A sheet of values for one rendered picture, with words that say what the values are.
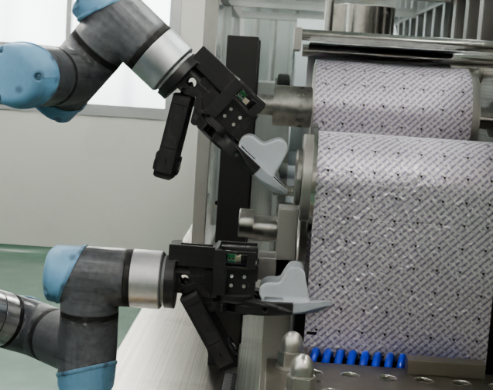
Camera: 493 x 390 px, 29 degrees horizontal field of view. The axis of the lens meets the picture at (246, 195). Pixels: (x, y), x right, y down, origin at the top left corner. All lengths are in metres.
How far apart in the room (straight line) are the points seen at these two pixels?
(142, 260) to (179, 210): 5.66
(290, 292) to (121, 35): 0.39
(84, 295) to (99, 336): 0.06
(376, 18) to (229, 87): 0.76
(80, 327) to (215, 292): 0.18
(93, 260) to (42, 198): 5.81
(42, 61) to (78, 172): 5.83
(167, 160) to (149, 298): 0.18
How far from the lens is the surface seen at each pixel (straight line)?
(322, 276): 1.25
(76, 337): 1.26
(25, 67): 1.14
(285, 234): 1.31
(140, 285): 1.22
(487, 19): 1.96
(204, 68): 1.26
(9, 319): 1.33
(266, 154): 1.25
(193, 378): 1.56
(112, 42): 1.26
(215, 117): 1.24
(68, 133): 6.96
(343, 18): 1.95
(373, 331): 1.27
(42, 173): 7.02
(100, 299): 1.24
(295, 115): 1.50
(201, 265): 1.23
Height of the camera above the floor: 1.38
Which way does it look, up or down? 7 degrees down
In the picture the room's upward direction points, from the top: 4 degrees clockwise
